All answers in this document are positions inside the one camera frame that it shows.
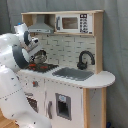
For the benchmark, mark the toy microwave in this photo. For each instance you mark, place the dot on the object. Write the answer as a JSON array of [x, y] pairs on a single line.
[[74, 23]]

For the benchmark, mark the grey range hood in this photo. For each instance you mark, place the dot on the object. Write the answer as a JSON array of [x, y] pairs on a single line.
[[42, 23]]

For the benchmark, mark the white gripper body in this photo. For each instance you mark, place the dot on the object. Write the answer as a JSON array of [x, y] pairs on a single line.
[[33, 44]]

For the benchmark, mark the grey fridge door handle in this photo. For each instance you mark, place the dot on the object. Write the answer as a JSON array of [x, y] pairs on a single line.
[[49, 109]]

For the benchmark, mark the black red stovetop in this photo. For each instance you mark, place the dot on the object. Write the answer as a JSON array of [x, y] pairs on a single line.
[[41, 67]]

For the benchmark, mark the grey ice dispenser panel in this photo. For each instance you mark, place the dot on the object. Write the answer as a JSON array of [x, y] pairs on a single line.
[[63, 106]]

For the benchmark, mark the silver toy pot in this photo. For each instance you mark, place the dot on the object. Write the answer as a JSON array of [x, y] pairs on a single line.
[[40, 57]]

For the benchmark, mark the grey toy sink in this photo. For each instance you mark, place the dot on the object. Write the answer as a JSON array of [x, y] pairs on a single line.
[[73, 74]]

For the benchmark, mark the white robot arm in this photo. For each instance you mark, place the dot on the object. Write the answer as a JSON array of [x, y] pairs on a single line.
[[15, 53]]

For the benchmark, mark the red stove knob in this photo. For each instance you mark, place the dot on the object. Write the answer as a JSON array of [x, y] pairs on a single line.
[[35, 84]]

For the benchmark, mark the black toy faucet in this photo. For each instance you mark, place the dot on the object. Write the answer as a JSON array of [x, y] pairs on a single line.
[[83, 64]]

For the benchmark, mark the wooden toy kitchen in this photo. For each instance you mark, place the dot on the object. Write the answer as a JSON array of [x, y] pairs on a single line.
[[88, 97]]

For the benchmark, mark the toy oven door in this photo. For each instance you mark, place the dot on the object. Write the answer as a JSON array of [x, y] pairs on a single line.
[[32, 101]]

